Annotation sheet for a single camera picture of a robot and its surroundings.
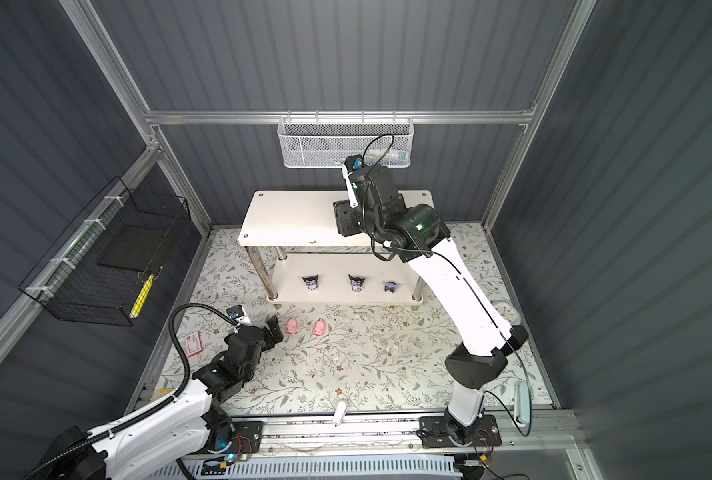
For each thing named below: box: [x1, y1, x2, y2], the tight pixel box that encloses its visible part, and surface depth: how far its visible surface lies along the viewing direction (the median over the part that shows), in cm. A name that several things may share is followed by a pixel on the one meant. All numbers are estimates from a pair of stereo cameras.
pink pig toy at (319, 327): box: [314, 317, 325, 337], surface depth 93 cm
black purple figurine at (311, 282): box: [301, 274, 319, 291], surface depth 93 cm
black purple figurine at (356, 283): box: [348, 274, 365, 292], surface depth 93 cm
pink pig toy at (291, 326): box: [286, 318, 298, 335], surface depth 93 cm
